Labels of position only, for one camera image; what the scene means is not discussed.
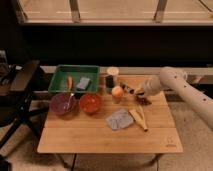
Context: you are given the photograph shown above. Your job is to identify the dark can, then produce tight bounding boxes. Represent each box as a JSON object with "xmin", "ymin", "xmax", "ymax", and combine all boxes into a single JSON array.
[{"xmin": 105, "ymin": 75, "xmax": 114, "ymax": 93}]

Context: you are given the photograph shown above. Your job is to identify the white paper cup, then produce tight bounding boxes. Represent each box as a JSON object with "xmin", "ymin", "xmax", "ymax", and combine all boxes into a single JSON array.
[{"xmin": 107, "ymin": 67, "xmax": 119, "ymax": 84}]

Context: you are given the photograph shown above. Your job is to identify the silver spoon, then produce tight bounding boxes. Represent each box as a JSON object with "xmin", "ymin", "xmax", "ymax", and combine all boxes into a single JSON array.
[{"xmin": 65, "ymin": 93, "xmax": 74, "ymax": 111}]

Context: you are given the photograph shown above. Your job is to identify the yellow red apple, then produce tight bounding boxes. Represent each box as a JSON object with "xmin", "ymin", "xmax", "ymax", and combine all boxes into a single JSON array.
[{"xmin": 111, "ymin": 86, "xmax": 124, "ymax": 98}]

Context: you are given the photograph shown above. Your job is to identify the wooden tongs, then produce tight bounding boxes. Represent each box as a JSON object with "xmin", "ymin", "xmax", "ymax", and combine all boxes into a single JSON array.
[{"xmin": 129, "ymin": 105, "xmax": 148, "ymax": 132}]

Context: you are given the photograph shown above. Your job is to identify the brown pine cone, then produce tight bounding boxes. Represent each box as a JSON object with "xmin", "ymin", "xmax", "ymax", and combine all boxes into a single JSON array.
[{"xmin": 136, "ymin": 96, "xmax": 152, "ymax": 106}]

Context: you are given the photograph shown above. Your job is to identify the orange carrot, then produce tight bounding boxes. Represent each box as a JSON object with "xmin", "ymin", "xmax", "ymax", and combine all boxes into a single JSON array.
[{"xmin": 67, "ymin": 76, "xmax": 73, "ymax": 91}]

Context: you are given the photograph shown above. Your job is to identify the red bowl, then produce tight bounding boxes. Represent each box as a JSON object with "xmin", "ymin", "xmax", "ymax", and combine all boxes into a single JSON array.
[{"xmin": 79, "ymin": 93, "xmax": 102, "ymax": 115}]

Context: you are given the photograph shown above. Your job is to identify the blue folded cloth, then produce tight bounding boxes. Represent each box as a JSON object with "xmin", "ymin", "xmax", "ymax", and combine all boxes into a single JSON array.
[{"xmin": 106, "ymin": 109, "xmax": 134, "ymax": 130}]

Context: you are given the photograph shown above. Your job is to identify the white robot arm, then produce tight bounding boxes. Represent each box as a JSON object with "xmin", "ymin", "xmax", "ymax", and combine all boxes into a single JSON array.
[{"xmin": 134, "ymin": 67, "xmax": 213, "ymax": 131}]

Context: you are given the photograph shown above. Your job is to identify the purple bowl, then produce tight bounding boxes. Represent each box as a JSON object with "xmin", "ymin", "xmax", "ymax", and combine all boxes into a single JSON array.
[{"xmin": 49, "ymin": 93, "xmax": 77, "ymax": 115}]

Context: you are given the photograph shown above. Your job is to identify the wooden folding table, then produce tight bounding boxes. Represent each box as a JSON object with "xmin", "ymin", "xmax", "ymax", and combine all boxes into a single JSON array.
[{"xmin": 37, "ymin": 79, "xmax": 183, "ymax": 153}]

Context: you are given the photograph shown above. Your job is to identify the blue sponge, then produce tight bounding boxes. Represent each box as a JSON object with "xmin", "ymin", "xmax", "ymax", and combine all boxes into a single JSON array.
[{"xmin": 76, "ymin": 77, "xmax": 90, "ymax": 90}]

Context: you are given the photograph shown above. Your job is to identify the black office chair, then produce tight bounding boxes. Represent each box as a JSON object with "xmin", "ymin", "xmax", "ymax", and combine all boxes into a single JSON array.
[{"xmin": 0, "ymin": 50, "xmax": 48, "ymax": 149}]

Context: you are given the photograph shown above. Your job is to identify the green plastic tray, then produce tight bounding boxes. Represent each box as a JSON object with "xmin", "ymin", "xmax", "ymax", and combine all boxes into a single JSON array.
[{"xmin": 48, "ymin": 65, "xmax": 100, "ymax": 93}]

